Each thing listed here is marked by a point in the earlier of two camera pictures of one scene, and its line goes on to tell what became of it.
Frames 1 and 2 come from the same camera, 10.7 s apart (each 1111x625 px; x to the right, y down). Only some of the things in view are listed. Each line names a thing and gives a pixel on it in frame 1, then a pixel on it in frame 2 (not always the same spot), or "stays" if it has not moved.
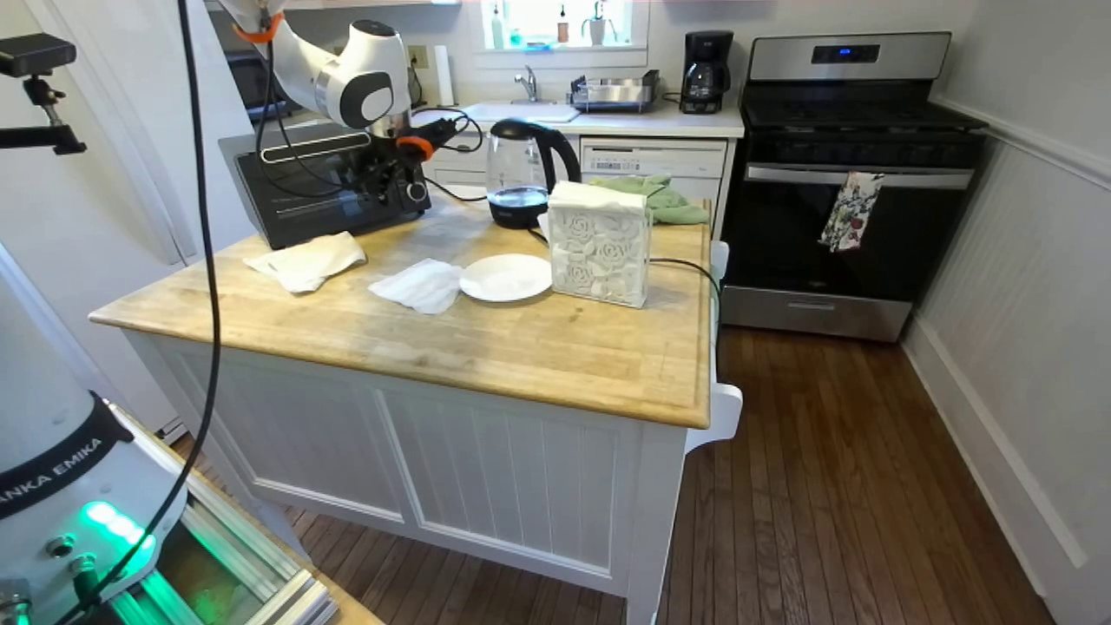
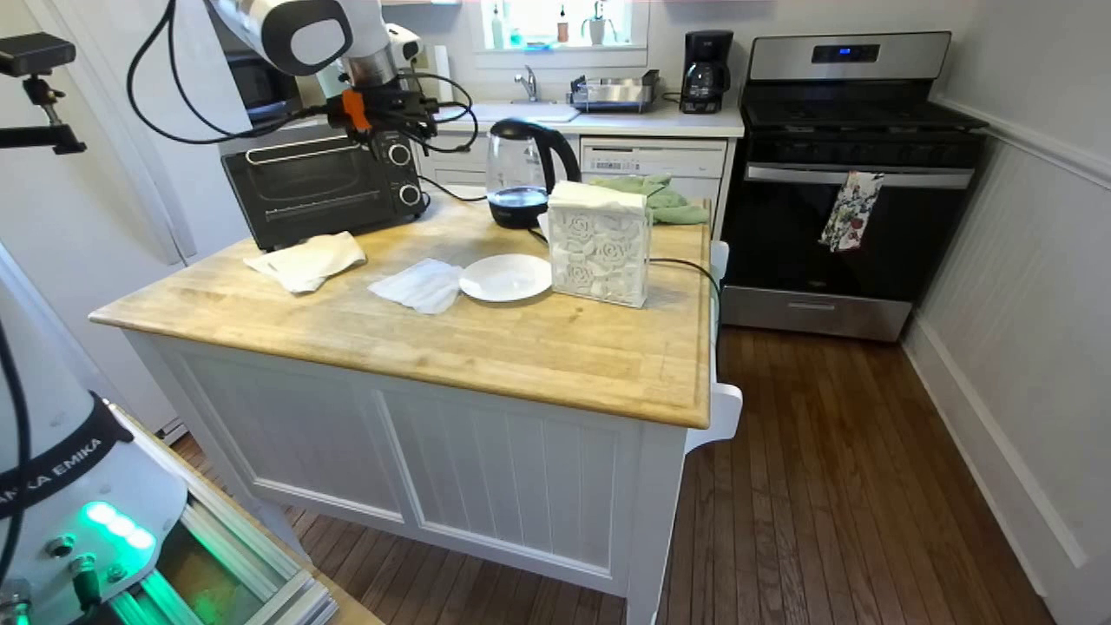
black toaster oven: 296,172 stays
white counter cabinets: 697,151 stays
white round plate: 504,281 stays
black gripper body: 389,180 to 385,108
